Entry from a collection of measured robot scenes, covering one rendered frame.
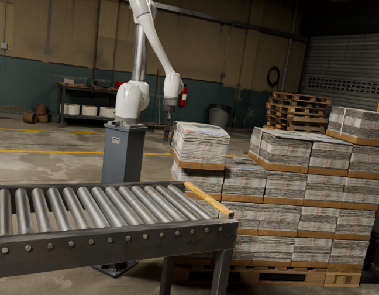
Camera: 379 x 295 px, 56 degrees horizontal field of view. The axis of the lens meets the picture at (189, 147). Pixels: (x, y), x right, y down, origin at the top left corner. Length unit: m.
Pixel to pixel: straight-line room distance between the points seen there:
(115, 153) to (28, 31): 6.37
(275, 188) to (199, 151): 0.62
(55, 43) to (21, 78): 1.04
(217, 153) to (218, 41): 7.87
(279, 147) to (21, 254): 1.67
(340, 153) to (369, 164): 0.25
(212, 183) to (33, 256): 1.33
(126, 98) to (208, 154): 0.63
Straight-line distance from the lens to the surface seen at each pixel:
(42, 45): 8.51
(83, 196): 1.65
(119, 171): 2.36
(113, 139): 2.35
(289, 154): 2.44
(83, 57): 8.63
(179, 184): 1.92
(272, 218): 2.53
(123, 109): 2.31
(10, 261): 1.29
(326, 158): 2.57
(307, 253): 2.77
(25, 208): 1.50
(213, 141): 2.14
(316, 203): 2.64
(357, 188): 2.77
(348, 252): 2.94
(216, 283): 1.65
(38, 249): 1.28
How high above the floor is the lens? 1.36
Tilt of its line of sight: 11 degrees down
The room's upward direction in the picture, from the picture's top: 8 degrees clockwise
